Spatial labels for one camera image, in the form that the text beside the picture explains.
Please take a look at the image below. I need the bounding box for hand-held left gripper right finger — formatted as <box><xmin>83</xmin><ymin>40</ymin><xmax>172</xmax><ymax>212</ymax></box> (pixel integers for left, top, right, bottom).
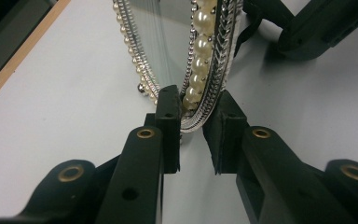
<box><xmin>202</xmin><ymin>90</ymin><xmax>358</xmax><ymax>224</ymax></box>

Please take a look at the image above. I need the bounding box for white board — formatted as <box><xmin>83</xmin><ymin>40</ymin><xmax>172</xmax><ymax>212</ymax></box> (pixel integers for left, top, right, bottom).
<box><xmin>0</xmin><ymin>0</ymin><xmax>358</xmax><ymax>224</ymax></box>

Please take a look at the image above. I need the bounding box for oval pearl-rimmed mirror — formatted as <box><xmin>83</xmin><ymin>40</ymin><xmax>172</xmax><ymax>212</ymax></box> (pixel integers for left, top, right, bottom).
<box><xmin>111</xmin><ymin>0</ymin><xmax>264</xmax><ymax>134</ymax></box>

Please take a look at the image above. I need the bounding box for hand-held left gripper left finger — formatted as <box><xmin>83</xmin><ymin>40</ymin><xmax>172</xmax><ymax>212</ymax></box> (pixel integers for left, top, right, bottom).
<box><xmin>94</xmin><ymin>84</ymin><xmax>182</xmax><ymax>224</ymax></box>

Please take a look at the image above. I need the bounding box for wooden table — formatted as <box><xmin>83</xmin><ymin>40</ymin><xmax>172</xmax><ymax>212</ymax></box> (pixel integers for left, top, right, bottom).
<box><xmin>0</xmin><ymin>0</ymin><xmax>73</xmax><ymax>114</ymax></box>

